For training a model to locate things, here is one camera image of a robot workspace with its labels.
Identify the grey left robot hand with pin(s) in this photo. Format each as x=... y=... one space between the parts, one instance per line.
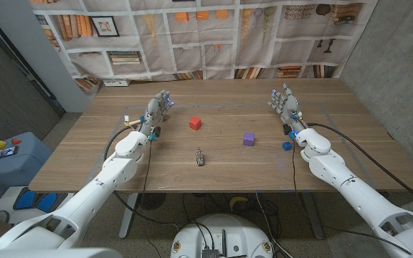
x=153 y=113

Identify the purple magnetic cube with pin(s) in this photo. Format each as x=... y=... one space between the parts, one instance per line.
x=249 y=139

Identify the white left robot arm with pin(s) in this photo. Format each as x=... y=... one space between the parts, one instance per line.
x=113 y=175

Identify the blue-grey padded stool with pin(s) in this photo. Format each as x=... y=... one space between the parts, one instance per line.
x=13 y=170

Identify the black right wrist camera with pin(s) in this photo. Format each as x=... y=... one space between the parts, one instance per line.
x=287 y=129

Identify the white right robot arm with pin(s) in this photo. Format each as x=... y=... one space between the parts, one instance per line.
x=335 y=172

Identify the blue foot pedal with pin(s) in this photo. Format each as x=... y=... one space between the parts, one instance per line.
x=47 y=202
x=24 y=200

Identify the grey table leg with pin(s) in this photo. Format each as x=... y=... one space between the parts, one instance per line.
x=314 y=215

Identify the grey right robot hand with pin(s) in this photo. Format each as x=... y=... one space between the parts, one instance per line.
x=288 y=107

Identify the yellow curved object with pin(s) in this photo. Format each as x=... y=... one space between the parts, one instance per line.
x=238 y=201

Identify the colourful wooden maraca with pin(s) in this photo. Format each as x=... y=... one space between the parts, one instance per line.
x=132 y=123

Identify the red magnetic cube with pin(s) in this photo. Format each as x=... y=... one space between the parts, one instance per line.
x=195 y=123

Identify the black round floor object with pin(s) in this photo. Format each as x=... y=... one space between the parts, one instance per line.
x=151 y=200

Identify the smartphone with lit screen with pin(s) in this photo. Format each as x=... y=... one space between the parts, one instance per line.
x=2 y=153

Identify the white robot torso base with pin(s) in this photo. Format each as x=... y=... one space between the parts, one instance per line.
x=222 y=238

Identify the printed bookshelf backdrop cloth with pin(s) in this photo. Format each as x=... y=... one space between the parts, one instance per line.
x=206 y=36

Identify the white table leg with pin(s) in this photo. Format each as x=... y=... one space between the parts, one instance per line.
x=127 y=215

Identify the small red toy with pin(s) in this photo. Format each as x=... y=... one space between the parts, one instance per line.
x=16 y=141

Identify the white power strip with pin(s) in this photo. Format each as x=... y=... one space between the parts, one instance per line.
x=116 y=82

